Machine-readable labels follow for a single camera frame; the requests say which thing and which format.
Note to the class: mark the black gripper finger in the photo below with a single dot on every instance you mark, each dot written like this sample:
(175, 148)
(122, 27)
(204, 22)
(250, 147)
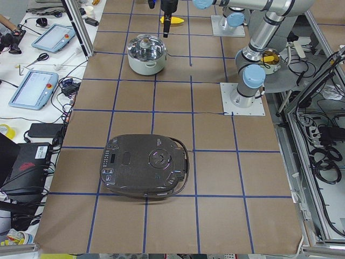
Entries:
(166, 24)

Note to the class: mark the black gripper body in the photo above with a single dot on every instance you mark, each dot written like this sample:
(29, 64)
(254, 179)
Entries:
(168, 6)

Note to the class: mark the yellow toy corn cob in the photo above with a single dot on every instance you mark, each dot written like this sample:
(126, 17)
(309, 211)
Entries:
(173, 20)

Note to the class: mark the glass pot lid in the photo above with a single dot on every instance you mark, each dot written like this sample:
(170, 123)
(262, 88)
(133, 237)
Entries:
(146, 48)

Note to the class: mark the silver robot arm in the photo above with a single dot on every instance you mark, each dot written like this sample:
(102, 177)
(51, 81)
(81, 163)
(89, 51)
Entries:
(227, 10)
(252, 75)

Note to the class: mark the white electric cooking pot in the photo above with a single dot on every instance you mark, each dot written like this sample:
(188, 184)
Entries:
(147, 68)

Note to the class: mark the white pot with yellow items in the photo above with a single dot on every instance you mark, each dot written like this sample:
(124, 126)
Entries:
(270, 61)

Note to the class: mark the white paper cup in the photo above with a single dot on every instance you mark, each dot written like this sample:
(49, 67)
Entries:
(89, 10)

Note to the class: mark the upper blue teach pendant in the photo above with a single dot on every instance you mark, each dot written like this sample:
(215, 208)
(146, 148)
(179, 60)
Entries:
(55, 38)

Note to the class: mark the blue teach pendant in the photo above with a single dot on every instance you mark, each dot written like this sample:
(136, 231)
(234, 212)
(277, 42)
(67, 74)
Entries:
(55, 38)
(35, 90)

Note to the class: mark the dark brown rice cooker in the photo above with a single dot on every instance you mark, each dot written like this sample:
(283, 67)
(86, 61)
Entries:
(145, 165)

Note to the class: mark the lower blue teach pendant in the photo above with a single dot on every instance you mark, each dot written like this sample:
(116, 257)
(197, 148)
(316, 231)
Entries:
(35, 90)

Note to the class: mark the black power adapter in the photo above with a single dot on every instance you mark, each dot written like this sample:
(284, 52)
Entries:
(40, 130)

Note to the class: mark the yellow tape roll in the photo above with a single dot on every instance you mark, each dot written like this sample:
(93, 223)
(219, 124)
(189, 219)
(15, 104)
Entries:
(7, 131)

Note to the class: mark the black computer box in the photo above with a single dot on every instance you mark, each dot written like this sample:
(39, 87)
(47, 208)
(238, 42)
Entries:
(24, 166)

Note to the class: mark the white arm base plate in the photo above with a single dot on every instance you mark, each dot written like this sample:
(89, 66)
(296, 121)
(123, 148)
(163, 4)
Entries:
(231, 26)
(235, 104)

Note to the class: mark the aluminium frame post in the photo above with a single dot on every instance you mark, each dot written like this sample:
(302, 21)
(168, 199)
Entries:
(77, 22)

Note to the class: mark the black handled scissors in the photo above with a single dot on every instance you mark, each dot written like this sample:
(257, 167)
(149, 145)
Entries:
(42, 57)

